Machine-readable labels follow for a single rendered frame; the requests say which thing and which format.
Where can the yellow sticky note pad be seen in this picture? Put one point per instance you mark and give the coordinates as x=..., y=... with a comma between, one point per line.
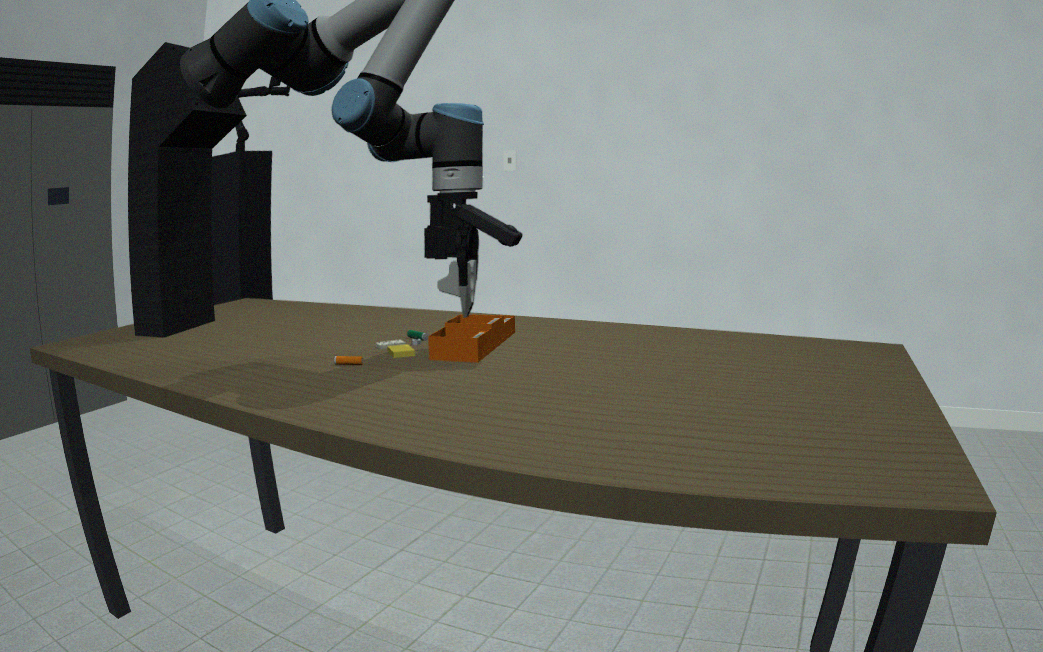
x=401, y=351

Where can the orange rack of bins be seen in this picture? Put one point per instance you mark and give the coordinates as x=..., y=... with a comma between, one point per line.
x=456, y=341

